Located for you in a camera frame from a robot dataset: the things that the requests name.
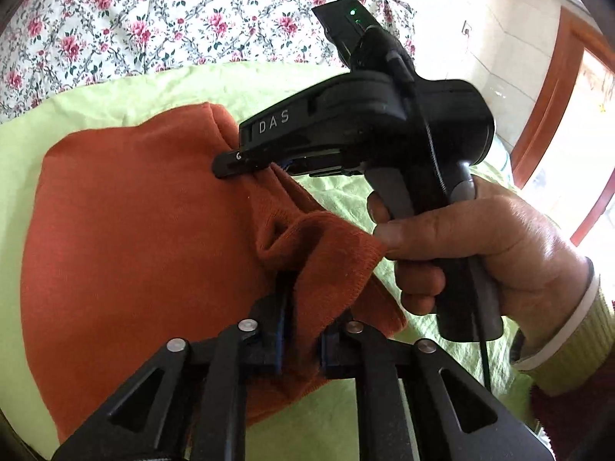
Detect white red floral quilt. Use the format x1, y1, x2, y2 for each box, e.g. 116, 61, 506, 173
1, 0, 416, 121

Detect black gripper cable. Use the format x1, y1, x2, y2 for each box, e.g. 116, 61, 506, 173
383, 47, 494, 395

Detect person's right hand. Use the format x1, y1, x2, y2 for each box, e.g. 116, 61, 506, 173
367, 178, 591, 350

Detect brown wooden door frame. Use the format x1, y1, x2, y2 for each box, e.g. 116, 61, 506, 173
512, 8, 614, 245

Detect yellow-green sleeve forearm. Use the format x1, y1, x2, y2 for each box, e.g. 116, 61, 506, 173
509, 256, 615, 461

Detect orange knitted sweater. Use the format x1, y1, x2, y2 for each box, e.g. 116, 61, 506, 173
21, 103, 406, 439

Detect light green bed sheet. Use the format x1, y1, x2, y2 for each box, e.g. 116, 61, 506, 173
1, 63, 537, 460

